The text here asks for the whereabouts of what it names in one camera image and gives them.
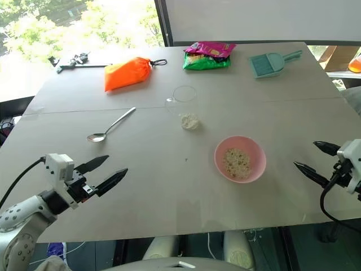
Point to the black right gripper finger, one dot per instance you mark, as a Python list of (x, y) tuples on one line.
[(328, 147), (313, 173)]

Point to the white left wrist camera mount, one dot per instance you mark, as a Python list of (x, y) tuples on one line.
[(57, 167)]

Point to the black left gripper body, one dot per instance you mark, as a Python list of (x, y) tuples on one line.
[(80, 189)]

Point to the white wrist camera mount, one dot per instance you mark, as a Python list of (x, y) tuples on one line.
[(57, 167), (352, 153)]

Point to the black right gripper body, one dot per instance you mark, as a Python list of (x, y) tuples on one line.
[(342, 175)]

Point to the black table leg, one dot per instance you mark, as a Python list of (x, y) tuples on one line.
[(290, 248)]

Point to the black key bunch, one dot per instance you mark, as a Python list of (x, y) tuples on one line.
[(79, 57)]

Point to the dark window frame post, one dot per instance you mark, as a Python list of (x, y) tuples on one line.
[(162, 22)]

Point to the dark side shelf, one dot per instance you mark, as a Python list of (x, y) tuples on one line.
[(12, 113)]

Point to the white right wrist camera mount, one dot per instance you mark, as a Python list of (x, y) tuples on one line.
[(352, 153)]

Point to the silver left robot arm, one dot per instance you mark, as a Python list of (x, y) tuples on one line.
[(19, 223)]

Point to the orange translucent object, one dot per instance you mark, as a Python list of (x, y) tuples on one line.
[(356, 65)]

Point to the teal plastic dustpan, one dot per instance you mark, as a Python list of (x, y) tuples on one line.
[(275, 62)]

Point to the black rod tool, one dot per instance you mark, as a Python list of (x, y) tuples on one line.
[(84, 66)]

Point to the magenta snack bag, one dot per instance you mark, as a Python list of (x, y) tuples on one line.
[(210, 48)]

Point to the silver metal spoon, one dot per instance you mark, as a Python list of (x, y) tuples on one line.
[(97, 137)]

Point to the small black block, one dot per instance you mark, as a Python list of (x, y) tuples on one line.
[(52, 60)]

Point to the clear glass cup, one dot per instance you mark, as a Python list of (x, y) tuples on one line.
[(184, 97)]

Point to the white rounded robot leg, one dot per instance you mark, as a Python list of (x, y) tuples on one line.
[(160, 248), (239, 249)]

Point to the green snack bag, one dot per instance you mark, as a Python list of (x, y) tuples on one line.
[(206, 63)]

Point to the brown cardboard box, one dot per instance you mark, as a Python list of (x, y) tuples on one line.
[(337, 57)]

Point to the pink bowl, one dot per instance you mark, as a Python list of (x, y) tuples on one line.
[(222, 169)]

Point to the white board panel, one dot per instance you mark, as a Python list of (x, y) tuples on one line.
[(262, 19)]

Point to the beige grainy food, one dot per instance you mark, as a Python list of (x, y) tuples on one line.
[(237, 163)]

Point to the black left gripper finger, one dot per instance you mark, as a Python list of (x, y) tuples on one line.
[(94, 162), (112, 180)]

